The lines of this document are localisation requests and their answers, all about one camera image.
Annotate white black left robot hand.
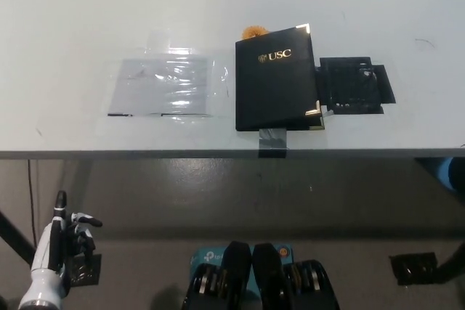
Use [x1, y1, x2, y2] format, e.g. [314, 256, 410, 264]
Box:
[30, 189, 104, 275]

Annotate black USC diary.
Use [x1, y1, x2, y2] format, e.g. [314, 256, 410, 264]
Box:
[234, 23, 326, 133]

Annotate teal TP-Link box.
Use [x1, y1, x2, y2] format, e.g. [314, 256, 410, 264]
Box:
[188, 242, 294, 289]

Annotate blue round object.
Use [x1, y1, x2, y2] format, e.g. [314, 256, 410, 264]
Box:
[437, 157, 465, 195]

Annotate thin dark cable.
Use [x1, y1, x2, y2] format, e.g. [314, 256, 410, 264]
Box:
[26, 158, 39, 250]

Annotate silver duct tape strip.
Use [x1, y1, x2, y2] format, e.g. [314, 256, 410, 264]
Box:
[258, 128, 289, 159]

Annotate orange spiky ring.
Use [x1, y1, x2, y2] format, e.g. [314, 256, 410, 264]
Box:
[242, 25, 270, 41]

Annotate black square frame with tape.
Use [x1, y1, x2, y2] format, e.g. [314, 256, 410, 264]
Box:
[313, 56, 397, 115]

